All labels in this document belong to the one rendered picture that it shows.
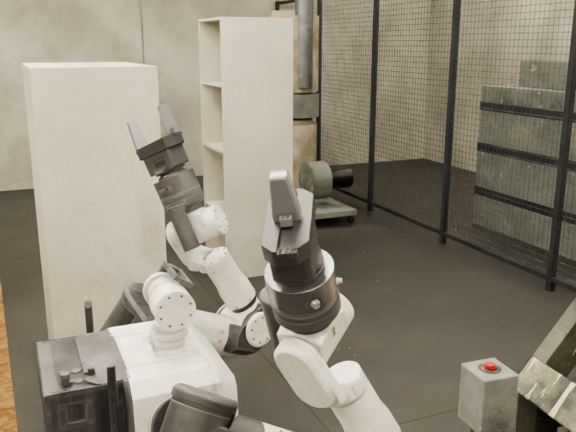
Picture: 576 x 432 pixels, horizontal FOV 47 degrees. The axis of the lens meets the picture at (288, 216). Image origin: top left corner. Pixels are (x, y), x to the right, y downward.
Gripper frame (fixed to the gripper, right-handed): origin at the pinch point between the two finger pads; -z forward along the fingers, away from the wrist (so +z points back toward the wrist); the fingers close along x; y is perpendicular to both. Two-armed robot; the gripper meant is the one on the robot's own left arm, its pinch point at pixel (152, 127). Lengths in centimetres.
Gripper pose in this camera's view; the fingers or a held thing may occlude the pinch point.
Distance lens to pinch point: 142.7
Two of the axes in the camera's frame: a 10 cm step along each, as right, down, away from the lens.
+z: 3.8, 9.2, 1.1
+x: 7.3, -2.3, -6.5
